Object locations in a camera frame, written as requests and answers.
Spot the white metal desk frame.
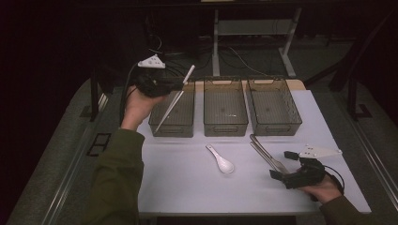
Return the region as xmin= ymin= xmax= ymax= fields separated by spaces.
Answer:
xmin=211 ymin=7 xmax=304 ymax=80

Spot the white table mat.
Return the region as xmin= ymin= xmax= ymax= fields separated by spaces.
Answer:
xmin=136 ymin=89 xmax=372 ymax=215

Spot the white floor cable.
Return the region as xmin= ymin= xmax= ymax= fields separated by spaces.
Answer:
xmin=229 ymin=46 xmax=268 ymax=77

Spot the black metal stand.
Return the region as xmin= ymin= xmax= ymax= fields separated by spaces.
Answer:
xmin=346 ymin=76 xmax=374 ymax=121

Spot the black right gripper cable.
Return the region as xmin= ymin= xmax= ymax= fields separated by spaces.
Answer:
xmin=323 ymin=164 xmax=345 ymax=195

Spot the white chopstick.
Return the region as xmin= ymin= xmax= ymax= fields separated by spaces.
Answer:
xmin=154 ymin=88 xmax=186 ymax=135
xmin=154 ymin=64 xmax=196 ymax=135

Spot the bundle of black floor cables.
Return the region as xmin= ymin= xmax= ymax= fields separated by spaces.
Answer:
xmin=146 ymin=32 xmax=214 ymax=79

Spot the white ceramic spoon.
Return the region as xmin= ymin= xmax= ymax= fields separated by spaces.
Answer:
xmin=205 ymin=144 xmax=235 ymax=174

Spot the metal floor rail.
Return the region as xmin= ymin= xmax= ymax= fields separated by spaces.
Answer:
xmin=41 ymin=93 xmax=109 ymax=225
xmin=334 ymin=93 xmax=398 ymax=201

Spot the person's left hand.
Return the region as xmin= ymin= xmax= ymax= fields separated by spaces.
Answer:
xmin=120 ymin=85 xmax=167 ymax=131

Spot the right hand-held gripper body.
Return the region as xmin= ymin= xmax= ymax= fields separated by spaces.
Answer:
xmin=282 ymin=143 xmax=343 ymax=190

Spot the person's right hand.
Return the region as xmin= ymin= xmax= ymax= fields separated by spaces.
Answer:
xmin=298 ymin=173 xmax=343 ymax=204

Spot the black slanted stand leg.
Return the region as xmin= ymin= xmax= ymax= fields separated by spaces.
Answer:
xmin=328 ymin=12 xmax=397 ymax=93

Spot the transparent brown plastic bin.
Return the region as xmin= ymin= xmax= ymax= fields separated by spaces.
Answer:
xmin=148 ymin=78 xmax=196 ymax=139
xmin=203 ymin=77 xmax=250 ymax=138
xmin=247 ymin=77 xmax=303 ymax=137

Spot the metal fork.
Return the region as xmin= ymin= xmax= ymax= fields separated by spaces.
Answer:
xmin=249 ymin=142 xmax=281 ymax=173

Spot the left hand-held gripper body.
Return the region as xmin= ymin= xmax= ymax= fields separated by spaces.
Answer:
xmin=132 ymin=53 xmax=176 ymax=98

